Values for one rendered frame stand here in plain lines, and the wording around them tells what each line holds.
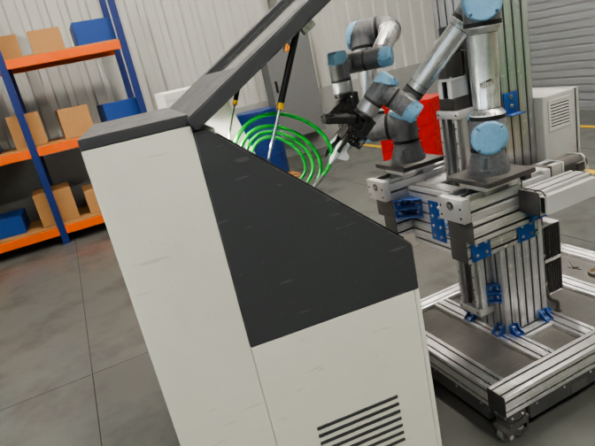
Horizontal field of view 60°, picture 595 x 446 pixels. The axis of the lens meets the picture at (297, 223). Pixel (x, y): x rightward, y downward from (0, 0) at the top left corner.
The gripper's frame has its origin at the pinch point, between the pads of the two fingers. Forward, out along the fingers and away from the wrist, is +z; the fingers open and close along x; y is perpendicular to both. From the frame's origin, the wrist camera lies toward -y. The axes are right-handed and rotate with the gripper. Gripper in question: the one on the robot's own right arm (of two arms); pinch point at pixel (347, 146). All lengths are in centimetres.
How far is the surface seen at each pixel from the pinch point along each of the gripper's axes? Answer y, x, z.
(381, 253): -14, -47, 26
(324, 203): -29, -47, 5
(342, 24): 301, 676, -72
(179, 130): -64, -47, -25
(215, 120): -44, 23, -19
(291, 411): -54, -47, 69
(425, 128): 223, 322, 67
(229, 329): -66, -47, 34
